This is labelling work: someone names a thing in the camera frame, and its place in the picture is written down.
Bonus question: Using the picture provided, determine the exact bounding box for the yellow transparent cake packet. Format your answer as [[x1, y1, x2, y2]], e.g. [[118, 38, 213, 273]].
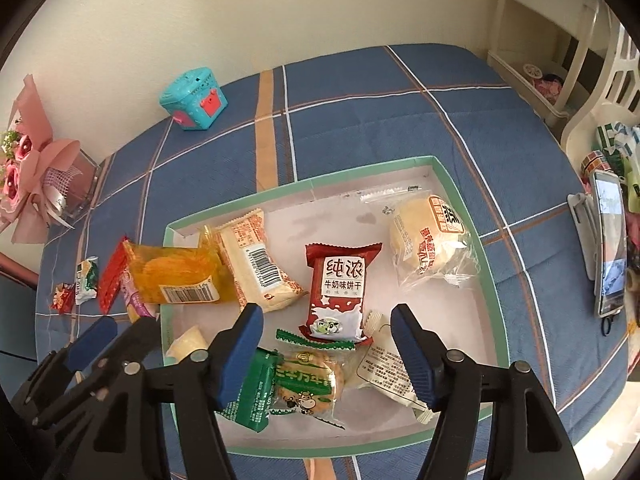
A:
[[122, 227, 239, 307]]

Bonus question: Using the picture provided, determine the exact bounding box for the round pale pastry clear wrap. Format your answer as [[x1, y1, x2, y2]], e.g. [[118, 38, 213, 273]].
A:
[[165, 325, 209, 364]]

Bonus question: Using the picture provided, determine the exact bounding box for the small red snack packet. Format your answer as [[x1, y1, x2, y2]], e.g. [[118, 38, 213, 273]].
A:
[[50, 283, 77, 314]]

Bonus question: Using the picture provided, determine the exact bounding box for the white shelf unit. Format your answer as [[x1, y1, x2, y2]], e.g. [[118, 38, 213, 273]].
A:
[[486, 0, 603, 128]]

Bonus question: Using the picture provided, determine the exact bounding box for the green snack packet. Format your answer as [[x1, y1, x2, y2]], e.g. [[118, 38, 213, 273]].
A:
[[217, 349, 279, 434]]

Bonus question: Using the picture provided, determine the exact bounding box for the red white biscuit packet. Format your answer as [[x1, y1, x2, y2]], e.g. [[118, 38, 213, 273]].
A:
[[299, 242, 384, 344]]

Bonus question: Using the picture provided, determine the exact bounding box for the thin clear sachet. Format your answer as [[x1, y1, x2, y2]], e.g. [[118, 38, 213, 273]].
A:
[[359, 184, 432, 205]]

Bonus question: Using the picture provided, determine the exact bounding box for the smartphone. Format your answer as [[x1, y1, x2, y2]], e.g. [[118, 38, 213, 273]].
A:
[[589, 170, 629, 318]]

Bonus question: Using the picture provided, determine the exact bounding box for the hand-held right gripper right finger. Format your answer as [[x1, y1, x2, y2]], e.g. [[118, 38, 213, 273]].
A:
[[390, 304, 586, 480]]

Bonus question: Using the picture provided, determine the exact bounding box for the red patterned flat packet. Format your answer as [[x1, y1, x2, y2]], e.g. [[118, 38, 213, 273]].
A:
[[98, 236, 134, 314]]

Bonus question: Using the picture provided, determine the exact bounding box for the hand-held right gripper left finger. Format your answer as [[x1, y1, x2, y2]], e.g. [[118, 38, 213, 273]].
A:
[[92, 304, 265, 480]]

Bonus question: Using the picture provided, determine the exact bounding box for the round white bun clear packet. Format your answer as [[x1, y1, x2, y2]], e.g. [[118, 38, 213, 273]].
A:
[[389, 195, 482, 289]]

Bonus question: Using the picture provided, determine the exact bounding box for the cream cake packet orange print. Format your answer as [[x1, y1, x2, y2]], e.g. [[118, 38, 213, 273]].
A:
[[214, 208, 309, 314]]

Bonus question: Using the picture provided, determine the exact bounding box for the pink cake packet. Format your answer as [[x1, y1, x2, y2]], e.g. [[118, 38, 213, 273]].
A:
[[122, 267, 162, 324]]

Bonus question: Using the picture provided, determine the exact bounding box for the small white snack packet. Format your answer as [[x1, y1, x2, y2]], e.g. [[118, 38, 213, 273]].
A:
[[356, 310, 437, 412]]

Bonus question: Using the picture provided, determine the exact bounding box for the pink chair frame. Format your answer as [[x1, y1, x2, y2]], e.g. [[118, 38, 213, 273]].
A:
[[0, 252, 42, 292]]

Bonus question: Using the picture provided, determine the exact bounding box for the teal toy box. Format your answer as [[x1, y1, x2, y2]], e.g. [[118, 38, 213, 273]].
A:
[[159, 66, 229, 131]]

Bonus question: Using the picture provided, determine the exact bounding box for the white chair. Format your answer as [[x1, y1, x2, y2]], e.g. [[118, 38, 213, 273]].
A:
[[559, 24, 640, 162]]

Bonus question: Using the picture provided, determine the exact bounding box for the clear glass vase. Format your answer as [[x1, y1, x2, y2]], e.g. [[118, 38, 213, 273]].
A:
[[46, 147, 102, 222]]

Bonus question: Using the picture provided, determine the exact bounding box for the blue plaid tablecloth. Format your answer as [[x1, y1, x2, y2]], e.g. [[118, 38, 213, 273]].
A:
[[37, 44, 637, 480]]

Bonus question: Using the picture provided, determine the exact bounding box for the patterned tape roll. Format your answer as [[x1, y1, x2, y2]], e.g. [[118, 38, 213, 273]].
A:
[[580, 154, 621, 185]]

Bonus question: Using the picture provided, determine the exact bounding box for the pile of plastic bags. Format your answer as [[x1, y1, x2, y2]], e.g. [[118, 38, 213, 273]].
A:
[[596, 121, 640, 186]]

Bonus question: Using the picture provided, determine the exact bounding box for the clear green-edged cookie packet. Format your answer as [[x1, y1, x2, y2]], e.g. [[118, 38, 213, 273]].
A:
[[271, 328, 374, 430]]

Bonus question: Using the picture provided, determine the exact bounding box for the white green-labelled snack packet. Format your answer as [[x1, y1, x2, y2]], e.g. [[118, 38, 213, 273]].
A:
[[75, 256, 100, 304]]

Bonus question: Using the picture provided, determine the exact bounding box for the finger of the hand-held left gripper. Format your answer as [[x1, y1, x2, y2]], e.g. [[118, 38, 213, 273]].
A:
[[10, 315, 119, 403], [29, 316, 162, 429]]

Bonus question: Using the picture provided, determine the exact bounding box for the white box with green rim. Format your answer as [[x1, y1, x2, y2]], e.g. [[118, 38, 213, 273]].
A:
[[160, 156, 512, 462]]

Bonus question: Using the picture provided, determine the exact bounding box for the white phone stand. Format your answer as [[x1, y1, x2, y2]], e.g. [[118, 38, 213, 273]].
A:
[[566, 192, 602, 282]]

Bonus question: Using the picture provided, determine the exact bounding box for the pink flower bouquet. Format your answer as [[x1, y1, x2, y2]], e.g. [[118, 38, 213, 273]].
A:
[[0, 74, 83, 247]]

